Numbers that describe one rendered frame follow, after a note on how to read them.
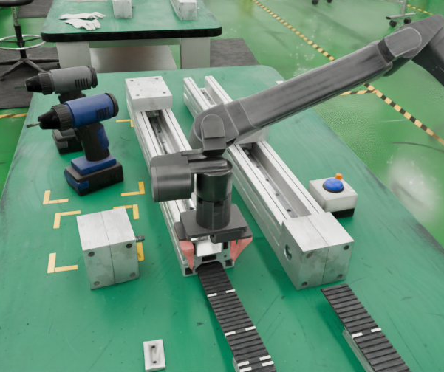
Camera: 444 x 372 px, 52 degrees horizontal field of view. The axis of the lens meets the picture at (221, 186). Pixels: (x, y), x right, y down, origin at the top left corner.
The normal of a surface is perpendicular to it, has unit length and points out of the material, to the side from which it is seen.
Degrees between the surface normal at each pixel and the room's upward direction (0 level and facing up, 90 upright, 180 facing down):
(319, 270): 90
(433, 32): 45
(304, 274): 90
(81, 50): 90
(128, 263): 90
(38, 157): 0
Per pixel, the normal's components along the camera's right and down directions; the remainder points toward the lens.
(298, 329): 0.02, -0.83
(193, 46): 0.21, 0.55
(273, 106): 0.21, -0.14
